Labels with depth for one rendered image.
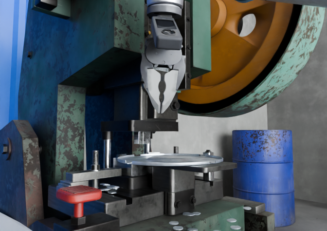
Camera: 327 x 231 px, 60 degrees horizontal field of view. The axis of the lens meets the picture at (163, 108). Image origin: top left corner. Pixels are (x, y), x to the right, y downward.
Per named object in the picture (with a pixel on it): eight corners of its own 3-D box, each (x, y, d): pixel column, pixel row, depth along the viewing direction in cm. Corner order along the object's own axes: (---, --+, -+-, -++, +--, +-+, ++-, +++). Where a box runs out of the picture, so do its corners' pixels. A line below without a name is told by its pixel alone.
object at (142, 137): (152, 143, 88) (152, 131, 88) (140, 144, 85) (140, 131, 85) (145, 143, 90) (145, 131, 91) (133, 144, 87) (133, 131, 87)
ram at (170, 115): (187, 121, 85) (187, 25, 87) (150, 119, 74) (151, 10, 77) (149, 122, 97) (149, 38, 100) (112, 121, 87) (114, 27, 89)
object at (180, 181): (240, 216, 70) (238, 161, 72) (205, 229, 61) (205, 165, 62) (168, 199, 88) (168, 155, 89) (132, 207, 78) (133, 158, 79)
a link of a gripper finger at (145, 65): (161, 89, 59) (163, 47, 58) (162, 89, 57) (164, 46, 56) (139, 88, 58) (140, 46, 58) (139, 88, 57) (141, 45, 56)
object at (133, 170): (169, 171, 89) (169, 156, 90) (131, 176, 79) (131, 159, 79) (150, 168, 96) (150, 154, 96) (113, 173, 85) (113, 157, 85)
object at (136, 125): (180, 139, 90) (180, 122, 90) (130, 140, 76) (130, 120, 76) (147, 138, 101) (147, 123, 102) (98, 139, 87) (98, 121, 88)
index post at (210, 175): (214, 180, 91) (214, 149, 91) (209, 181, 88) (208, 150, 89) (208, 179, 93) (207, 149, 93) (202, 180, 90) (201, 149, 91)
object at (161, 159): (169, 154, 99) (169, 152, 99) (243, 160, 79) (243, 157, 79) (96, 160, 79) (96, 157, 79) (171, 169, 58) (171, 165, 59)
